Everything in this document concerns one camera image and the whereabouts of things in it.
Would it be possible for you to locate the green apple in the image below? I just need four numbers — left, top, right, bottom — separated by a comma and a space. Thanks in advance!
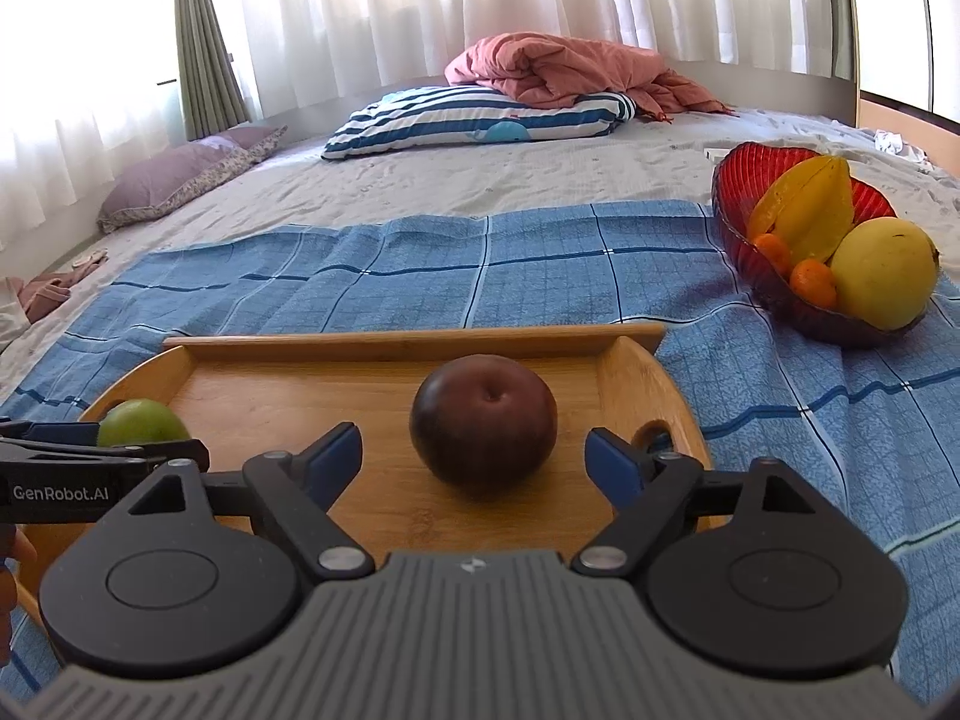
97, 399, 192, 449

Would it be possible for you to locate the person's left hand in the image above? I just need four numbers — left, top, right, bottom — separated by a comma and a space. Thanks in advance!
0, 529, 38, 665

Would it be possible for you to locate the crumpled white cloth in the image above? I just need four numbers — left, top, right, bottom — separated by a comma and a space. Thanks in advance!
874, 129, 935, 166

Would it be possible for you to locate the grey bed sheet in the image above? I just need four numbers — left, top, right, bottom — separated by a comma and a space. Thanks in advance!
0, 75, 960, 406

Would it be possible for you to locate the yellow starfruit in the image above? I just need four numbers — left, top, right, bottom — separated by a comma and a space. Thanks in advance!
746, 154, 856, 265

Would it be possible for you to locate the blue plaid blanket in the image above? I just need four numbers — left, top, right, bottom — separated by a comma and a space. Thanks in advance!
0, 199, 960, 706

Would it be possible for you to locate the pink garment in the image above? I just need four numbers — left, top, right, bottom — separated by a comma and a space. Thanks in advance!
19, 251, 110, 316

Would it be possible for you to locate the wooden headboard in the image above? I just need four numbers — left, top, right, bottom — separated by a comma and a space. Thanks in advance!
855, 90, 960, 188

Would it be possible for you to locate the wooden tray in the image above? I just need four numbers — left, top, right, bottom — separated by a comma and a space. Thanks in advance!
15, 324, 713, 627

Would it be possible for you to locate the purple pillow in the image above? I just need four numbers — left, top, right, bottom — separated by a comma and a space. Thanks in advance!
97, 125, 290, 235

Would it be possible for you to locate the blue striped pillow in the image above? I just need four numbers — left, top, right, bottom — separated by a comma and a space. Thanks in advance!
321, 84, 638, 161

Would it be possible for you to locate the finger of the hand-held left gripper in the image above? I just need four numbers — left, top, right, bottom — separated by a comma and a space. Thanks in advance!
0, 438, 211, 473
0, 420, 102, 445

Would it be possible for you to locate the white sheer curtain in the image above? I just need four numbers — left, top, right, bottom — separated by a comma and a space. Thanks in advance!
0, 0, 187, 248
202, 0, 856, 122

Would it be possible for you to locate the dark purple round fruit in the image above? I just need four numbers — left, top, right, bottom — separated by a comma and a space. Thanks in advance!
410, 354, 560, 497

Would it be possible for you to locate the red glass bowl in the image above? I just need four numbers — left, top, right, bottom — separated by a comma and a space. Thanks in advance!
711, 141, 935, 350

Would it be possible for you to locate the yellow mango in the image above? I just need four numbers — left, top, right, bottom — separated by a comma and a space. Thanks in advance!
829, 216, 942, 332

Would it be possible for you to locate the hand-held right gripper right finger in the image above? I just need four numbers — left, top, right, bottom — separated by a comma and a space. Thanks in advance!
571, 426, 838, 578

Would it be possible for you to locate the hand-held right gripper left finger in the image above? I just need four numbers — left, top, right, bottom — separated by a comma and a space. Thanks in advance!
97, 422, 376, 581

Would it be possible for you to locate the green curtain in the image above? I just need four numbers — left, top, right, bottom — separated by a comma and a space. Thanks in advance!
174, 0, 252, 142

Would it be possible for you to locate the small tangerine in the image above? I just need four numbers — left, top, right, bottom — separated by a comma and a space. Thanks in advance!
789, 259, 838, 310
752, 232, 794, 277

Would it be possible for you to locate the pink quilt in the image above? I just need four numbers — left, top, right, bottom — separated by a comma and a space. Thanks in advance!
444, 32, 740, 121

